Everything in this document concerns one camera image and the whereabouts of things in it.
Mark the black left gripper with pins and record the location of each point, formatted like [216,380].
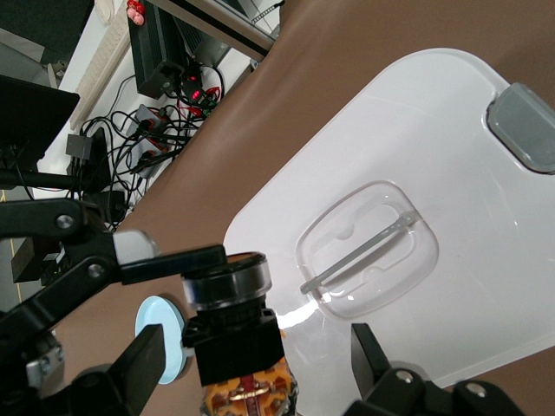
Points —
[52,268]

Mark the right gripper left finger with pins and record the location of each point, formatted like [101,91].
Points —
[134,372]

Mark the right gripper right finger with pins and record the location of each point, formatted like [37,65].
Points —
[377,381]

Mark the orange black push-button switch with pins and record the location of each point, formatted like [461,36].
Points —
[234,346]

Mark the light blue round plate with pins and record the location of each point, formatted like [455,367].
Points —
[173,320]

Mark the brown wooden box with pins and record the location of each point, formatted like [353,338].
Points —
[30,260]

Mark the black power adapter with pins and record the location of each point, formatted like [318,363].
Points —
[78,146]

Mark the grey power strip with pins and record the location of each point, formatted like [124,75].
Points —
[145,115]

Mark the black monitor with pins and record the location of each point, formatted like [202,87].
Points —
[30,117]

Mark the black finned power supply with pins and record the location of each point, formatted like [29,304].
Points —
[152,52]

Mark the white lidded storage box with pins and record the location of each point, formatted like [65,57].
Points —
[390,151]

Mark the red pink small toy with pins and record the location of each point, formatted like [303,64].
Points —
[135,11]

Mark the aluminium table frame rail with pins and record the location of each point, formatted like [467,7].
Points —
[225,30]

